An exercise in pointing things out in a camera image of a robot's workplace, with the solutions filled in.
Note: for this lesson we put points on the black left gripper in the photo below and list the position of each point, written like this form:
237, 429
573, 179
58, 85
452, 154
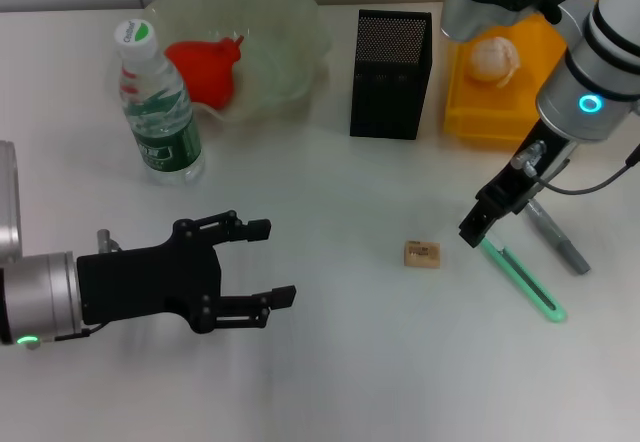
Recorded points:
150, 282

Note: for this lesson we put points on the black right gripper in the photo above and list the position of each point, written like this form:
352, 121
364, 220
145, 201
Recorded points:
525, 182

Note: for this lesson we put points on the green utility knife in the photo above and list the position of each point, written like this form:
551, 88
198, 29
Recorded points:
530, 287

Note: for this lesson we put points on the white paper ball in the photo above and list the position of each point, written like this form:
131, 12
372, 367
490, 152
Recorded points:
492, 59

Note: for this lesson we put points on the clear green-label water bottle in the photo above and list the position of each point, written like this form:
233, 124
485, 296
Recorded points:
160, 127

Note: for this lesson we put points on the red orange toy fruit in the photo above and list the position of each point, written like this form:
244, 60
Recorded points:
205, 74

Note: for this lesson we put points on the small tan eraser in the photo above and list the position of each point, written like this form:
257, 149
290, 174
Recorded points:
422, 254

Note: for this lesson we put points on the grey marker pen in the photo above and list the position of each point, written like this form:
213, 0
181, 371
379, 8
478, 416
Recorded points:
565, 247

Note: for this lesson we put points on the black mesh pen holder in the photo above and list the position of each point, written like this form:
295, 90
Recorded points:
387, 97

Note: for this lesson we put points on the green glass fruit plate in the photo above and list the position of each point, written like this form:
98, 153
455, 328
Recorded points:
280, 52

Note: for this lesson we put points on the yellow plastic bin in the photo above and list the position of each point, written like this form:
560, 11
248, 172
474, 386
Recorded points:
490, 112

